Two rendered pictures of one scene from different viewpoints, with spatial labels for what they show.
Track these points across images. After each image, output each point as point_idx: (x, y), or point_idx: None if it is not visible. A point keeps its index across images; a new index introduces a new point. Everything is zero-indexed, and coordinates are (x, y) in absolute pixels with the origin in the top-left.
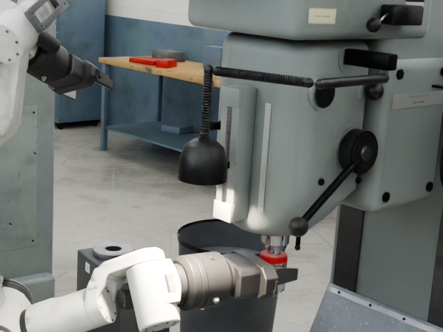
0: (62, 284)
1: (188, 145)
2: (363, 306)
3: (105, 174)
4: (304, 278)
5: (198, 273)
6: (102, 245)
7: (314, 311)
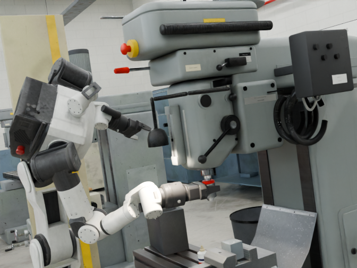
0: None
1: (149, 132)
2: (277, 210)
3: (212, 204)
4: None
5: (168, 190)
6: None
7: None
